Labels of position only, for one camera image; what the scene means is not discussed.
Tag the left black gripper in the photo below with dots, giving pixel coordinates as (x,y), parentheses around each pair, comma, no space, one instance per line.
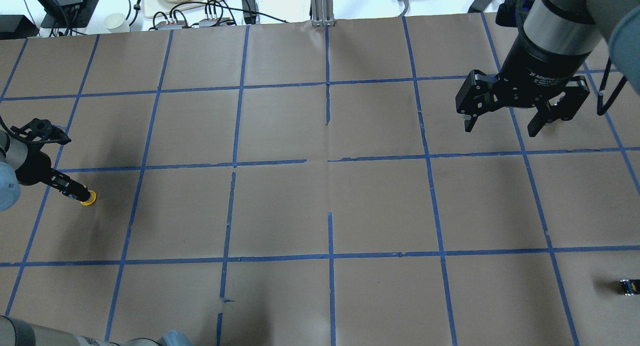
(34,169)

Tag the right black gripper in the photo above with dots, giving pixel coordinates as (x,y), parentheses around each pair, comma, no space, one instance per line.
(531,66)

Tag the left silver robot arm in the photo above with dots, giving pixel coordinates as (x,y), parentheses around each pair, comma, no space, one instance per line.
(13,153)

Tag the black power adapter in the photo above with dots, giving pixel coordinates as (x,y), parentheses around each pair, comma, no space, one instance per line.
(478,6)

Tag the white paper cup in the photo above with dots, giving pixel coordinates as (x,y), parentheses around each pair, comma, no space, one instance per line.
(116,23)

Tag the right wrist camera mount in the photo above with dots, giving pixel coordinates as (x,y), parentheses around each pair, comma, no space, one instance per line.
(513,13)

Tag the aluminium frame post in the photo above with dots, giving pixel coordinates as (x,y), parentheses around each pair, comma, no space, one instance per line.
(322,13)

